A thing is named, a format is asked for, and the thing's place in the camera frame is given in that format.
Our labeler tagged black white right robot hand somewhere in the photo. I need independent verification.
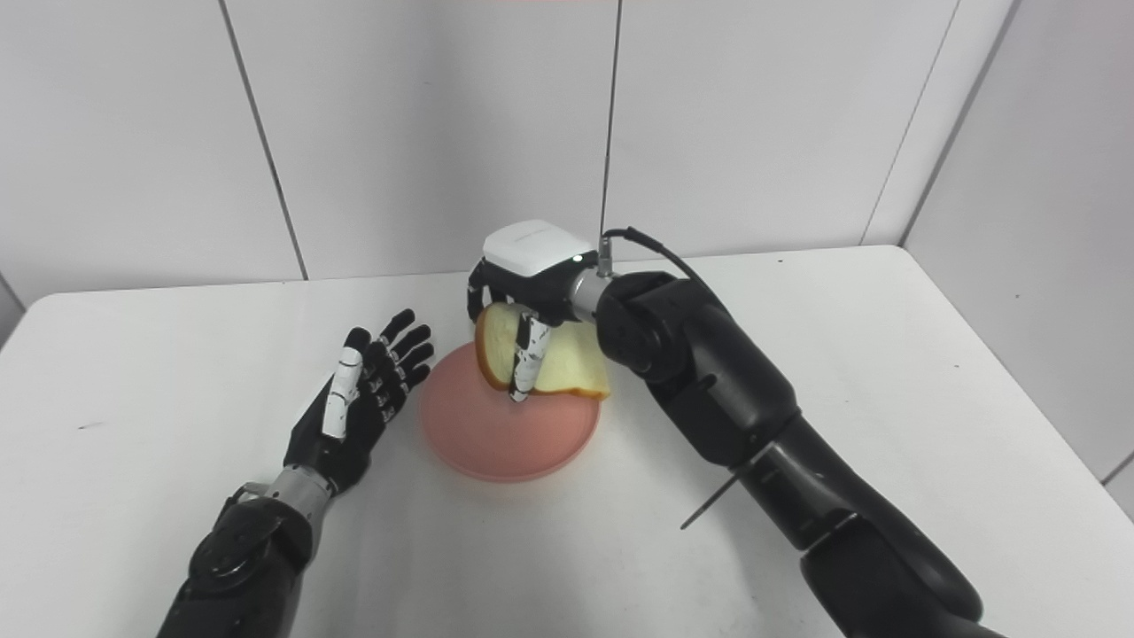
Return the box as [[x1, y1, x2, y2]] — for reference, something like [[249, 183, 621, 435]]
[[467, 220, 597, 403]]

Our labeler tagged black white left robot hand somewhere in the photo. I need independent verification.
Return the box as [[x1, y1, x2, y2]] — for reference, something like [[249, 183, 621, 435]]
[[283, 309, 435, 494]]

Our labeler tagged slice of white bread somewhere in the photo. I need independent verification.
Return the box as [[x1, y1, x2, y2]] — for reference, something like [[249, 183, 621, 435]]
[[475, 302, 612, 401]]

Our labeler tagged pink round plate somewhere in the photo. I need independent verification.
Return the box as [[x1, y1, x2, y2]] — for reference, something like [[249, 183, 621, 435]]
[[418, 341, 601, 484]]

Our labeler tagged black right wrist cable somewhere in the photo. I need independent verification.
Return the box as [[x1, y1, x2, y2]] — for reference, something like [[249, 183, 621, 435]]
[[597, 227, 710, 293]]

